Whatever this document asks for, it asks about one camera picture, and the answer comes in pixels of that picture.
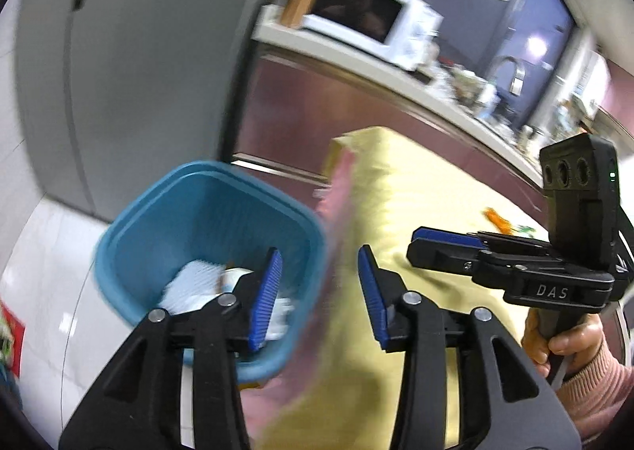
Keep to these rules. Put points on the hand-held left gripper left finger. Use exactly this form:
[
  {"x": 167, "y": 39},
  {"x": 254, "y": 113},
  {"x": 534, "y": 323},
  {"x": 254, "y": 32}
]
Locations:
[{"x": 265, "y": 301}]

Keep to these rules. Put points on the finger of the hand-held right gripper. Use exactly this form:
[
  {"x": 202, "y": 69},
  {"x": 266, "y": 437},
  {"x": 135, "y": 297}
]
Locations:
[
  {"x": 441, "y": 254},
  {"x": 436, "y": 233}
]

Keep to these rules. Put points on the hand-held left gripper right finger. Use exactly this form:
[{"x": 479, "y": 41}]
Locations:
[{"x": 372, "y": 296}]

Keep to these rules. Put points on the orange peel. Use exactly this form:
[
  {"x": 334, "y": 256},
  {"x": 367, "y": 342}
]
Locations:
[{"x": 495, "y": 218}]

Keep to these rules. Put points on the blue plastic bin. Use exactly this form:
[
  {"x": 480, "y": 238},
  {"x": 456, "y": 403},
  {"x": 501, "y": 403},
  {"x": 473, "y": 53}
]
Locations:
[{"x": 198, "y": 212}]

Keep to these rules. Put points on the person's right forearm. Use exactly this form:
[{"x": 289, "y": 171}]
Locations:
[{"x": 599, "y": 395}]

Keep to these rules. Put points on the person's right hand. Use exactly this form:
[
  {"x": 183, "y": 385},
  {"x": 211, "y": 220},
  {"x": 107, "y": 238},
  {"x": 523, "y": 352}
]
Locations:
[{"x": 579, "y": 343}]

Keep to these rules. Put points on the yellow patterned tablecloth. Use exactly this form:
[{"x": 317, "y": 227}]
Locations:
[{"x": 421, "y": 172}]

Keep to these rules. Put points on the steel kitchen faucet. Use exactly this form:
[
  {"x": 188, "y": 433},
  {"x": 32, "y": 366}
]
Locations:
[{"x": 517, "y": 78}]

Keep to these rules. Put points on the maroon kitchen counter cabinet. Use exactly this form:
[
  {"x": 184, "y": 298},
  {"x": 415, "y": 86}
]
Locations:
[{"x": 297, "y": 108}]

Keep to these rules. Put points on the dark sliding window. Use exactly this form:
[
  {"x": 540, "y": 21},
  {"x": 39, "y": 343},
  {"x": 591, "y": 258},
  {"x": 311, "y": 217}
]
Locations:
[{"x": 475, "y": 24}]

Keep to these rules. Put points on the white microwave oven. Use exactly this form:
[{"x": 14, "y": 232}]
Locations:
[{"x": 356, "y": 9}]

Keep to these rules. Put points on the red printed bag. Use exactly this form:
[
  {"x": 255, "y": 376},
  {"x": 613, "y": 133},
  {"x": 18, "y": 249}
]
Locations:
[{"x": 12, "y": 336}]

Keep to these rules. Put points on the grey refrigerator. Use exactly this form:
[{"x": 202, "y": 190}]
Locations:
[{"x": 148, "y": 58}]

